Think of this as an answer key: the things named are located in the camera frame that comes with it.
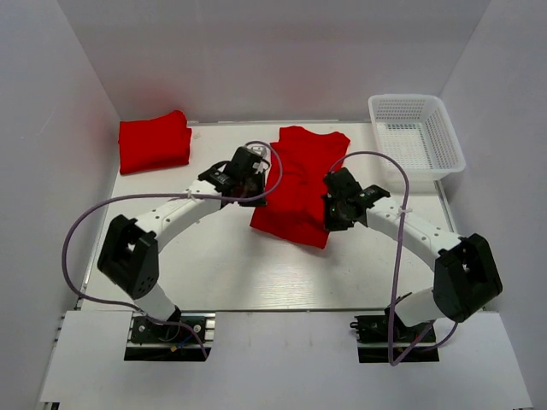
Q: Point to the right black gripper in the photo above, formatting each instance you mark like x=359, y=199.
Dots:
x=330, y=224

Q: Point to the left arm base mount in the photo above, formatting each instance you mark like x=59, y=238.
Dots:
x=148, y=342

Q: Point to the white plastic basket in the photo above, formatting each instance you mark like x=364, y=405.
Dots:
x=415, y=130

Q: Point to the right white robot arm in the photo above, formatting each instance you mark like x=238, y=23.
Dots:
x=465, y=275

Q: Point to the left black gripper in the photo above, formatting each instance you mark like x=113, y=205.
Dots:
x=259, y=177

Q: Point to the red t shirt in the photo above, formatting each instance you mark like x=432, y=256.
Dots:
x=149, y=145
x=294, y=210

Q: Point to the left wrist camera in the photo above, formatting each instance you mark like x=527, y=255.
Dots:
x=261, y=151

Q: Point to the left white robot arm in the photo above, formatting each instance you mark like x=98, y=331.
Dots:
x=130, y=253

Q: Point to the folded red t shirt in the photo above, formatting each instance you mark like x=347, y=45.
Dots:
x=149, y=145

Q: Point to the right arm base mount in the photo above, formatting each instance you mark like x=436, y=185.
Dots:
x=371, y=333

